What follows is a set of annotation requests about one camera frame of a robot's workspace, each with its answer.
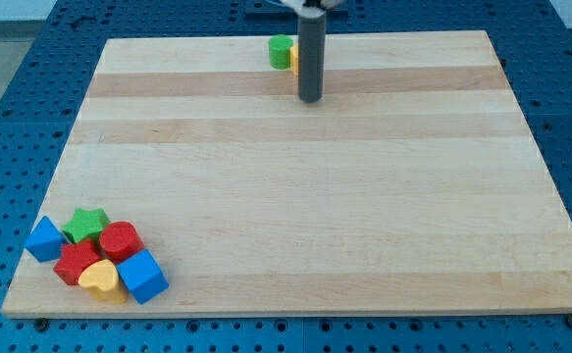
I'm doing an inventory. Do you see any wooden board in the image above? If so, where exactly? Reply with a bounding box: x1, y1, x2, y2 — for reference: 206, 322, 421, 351
2, 30, 572, 319

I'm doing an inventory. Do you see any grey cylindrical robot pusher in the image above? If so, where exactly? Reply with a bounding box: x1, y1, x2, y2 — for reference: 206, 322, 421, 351
297, 10, 327, 103

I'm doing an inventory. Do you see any yellow block behind pusher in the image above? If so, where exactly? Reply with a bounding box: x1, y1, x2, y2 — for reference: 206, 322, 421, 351
289, 44, 299, 76

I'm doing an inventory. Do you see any green star block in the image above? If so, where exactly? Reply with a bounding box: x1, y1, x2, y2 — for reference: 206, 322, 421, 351
62, 208, 111, 244

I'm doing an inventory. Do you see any red cylinder block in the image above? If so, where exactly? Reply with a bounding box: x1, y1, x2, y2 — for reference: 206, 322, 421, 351
99, 221, 145, 264

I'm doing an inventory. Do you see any green cylinder block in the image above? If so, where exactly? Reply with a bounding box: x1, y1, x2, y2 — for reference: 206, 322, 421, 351
268, 34, 293, 70

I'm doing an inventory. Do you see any yellow heart block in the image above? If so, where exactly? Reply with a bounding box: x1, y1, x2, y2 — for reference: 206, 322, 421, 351
78, 259, 129, 304

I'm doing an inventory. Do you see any blue cube block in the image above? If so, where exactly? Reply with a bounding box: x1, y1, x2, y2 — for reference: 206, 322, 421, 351
118, 249, 169, 305

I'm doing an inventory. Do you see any red star block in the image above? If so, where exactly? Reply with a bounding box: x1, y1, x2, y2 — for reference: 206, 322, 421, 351
53, 239, 102, 285

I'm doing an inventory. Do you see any blue triangular block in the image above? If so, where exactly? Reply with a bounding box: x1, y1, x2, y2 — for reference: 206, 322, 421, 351
25, 216, 67, 263

